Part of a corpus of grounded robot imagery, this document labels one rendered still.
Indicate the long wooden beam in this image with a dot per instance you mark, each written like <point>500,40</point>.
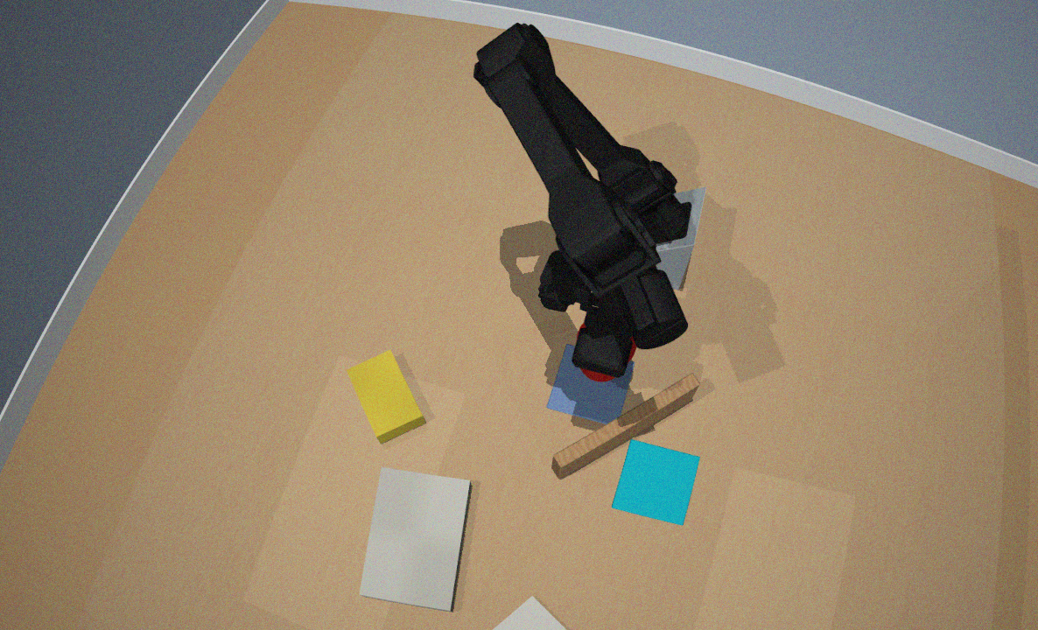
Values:
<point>624,427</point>

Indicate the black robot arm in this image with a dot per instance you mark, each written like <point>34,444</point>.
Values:
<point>615,222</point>

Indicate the grey flat rectangular pad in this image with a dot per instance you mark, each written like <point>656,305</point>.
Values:
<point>415,539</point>

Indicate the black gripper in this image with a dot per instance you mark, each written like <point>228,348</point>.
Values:
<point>604,345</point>

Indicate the yellow rectangular block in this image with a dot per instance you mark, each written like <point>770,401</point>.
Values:
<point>385,397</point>

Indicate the red cup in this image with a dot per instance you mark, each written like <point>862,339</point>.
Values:
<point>599,377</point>

